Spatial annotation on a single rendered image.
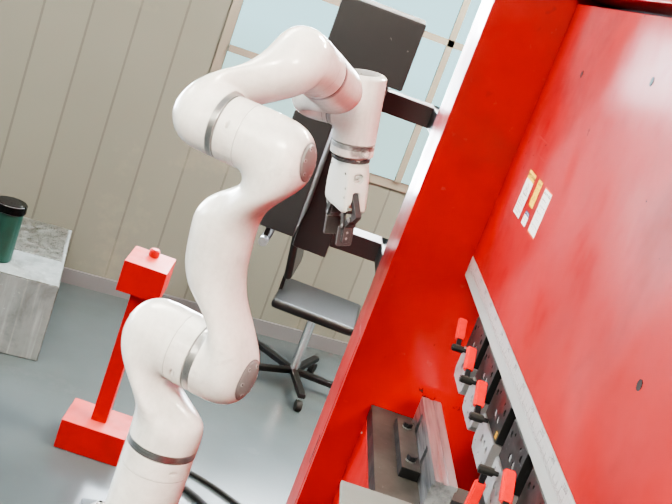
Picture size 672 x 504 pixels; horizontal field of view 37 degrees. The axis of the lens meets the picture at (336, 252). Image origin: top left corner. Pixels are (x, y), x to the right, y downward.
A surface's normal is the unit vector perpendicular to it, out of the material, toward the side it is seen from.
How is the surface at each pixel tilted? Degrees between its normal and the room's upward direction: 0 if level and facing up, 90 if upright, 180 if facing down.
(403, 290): 90
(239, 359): 69
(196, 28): 90
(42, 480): 0
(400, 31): 90
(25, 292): 90
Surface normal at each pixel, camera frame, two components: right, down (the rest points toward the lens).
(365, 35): -0.08, 0.25
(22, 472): 0.34, -0.90
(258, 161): -0.47, 0.35
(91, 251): 0.17, 0.33
